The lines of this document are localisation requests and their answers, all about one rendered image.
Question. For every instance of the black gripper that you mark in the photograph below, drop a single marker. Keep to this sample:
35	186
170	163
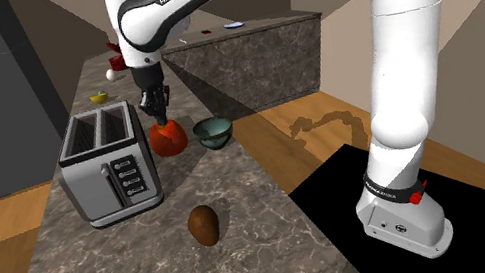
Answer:
149	79

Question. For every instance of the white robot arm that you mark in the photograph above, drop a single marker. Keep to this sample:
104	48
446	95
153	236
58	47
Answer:
406	54

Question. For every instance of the red round fruit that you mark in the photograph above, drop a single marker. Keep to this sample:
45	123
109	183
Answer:
168	138

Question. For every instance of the white egg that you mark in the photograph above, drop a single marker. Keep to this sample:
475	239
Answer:
111	75

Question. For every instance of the yellow bowl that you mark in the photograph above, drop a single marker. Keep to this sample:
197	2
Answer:
99	98

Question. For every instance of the teal ceramic bowl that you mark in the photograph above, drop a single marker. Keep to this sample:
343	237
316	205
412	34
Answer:
213	133

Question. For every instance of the red container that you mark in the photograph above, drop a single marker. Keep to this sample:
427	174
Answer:
116	62

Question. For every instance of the white utensil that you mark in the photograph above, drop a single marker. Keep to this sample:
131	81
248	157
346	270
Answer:
183	41

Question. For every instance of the silver two-slot toaster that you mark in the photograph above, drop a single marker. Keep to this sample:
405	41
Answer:
106	166

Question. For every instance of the small red black object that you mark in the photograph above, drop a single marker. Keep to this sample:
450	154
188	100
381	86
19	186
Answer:
205	32

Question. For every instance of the marble kitchen island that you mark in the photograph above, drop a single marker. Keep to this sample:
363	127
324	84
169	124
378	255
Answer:
255	64

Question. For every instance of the blue plate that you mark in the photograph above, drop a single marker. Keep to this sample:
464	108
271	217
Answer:
234	25

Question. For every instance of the brown potato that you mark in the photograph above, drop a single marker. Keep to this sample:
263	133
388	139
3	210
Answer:
203	225

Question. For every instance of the black robot stand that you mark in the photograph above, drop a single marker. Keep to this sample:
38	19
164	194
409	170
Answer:
383	211

